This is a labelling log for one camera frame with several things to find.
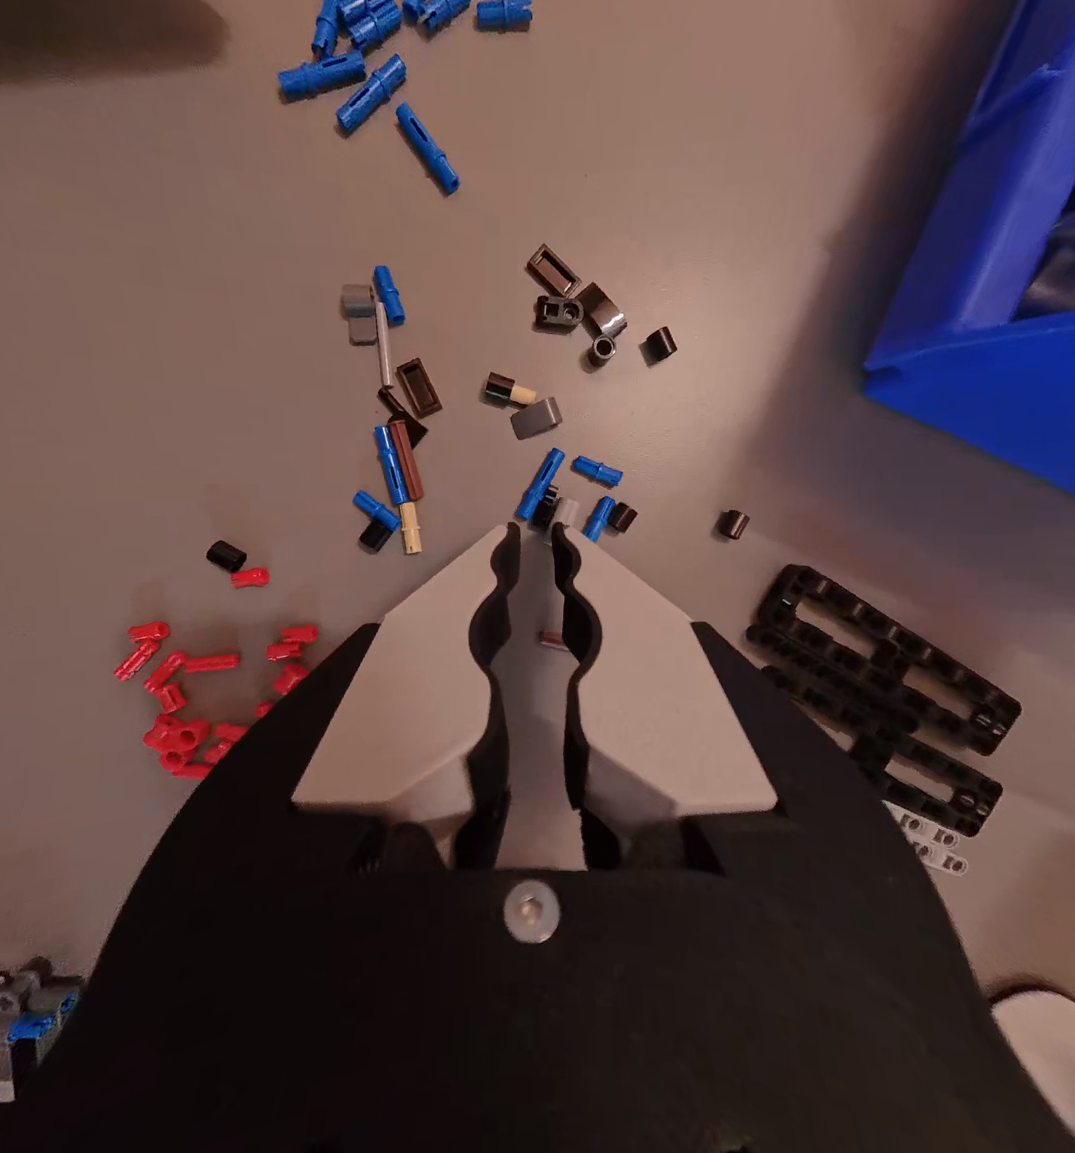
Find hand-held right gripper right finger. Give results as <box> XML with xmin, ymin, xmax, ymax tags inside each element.
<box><xmin>552</xmin><ymin>523</ymin><xmax>780</xmax><ymax>871</ymax></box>

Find white lamp base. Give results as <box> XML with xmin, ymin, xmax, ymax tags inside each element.
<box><xmin>989</xmin><ymin>986</ymin><xmax>1075</xmax><ymax>1153</ymax></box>

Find blue plastic bin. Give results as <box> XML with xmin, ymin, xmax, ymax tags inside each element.
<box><xmin>865</xmin><ymin>0</ymin><xmax>1075</xmax><ymax>513</ymax></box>

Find pile of mixed small lego pieces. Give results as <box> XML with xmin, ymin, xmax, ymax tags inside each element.
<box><xmin>206</xmin><ymin>243</ymin><xmax>752</xmax><ymax>591</ymax></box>

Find stack of black lego frames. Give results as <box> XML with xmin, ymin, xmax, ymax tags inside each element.
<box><xmin>745</xmin><ymin>565</ymin><xmax>1023</xmax><ymax>838</ymax></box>

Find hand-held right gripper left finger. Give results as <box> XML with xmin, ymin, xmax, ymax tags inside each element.
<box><xmin>293</xmin><ymin>523</ymin><xmax>521</xmax><ymax>871</ymax></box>

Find clear bags of lego parts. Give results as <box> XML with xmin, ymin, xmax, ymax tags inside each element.
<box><xmin>1016</xmin><ymin>194</ymin><xmax>1075</xmax><ymax>321</ymax></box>

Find pile of blue lego pins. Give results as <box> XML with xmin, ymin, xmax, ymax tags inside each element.
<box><xmin>279</xmin><ymin>0</ymin><xmax>534</xmax><ymax>195</ymax></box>

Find pile of red lego pins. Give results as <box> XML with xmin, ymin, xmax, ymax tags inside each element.
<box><xmin>114</xmin><ymin>622</ymin><xmax>323</xmax><ymax>781</ymax></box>

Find partly built lego model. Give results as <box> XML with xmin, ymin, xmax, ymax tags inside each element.
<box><xmin>0</xmin><ymin>956</ymin><xmax>83</xmax><ymax>1114</ymax></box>

